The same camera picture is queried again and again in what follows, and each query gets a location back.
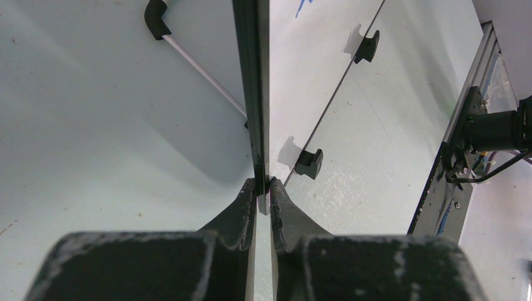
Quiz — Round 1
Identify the small black framed whiteboard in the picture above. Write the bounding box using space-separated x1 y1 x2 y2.
232 1 383 215

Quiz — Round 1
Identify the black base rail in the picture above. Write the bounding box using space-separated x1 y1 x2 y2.
407 86 489 245

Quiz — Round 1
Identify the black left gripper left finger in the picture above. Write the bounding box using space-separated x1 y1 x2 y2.
25 179 257 300

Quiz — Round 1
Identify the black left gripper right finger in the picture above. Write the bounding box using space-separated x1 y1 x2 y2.
269 178 486 300

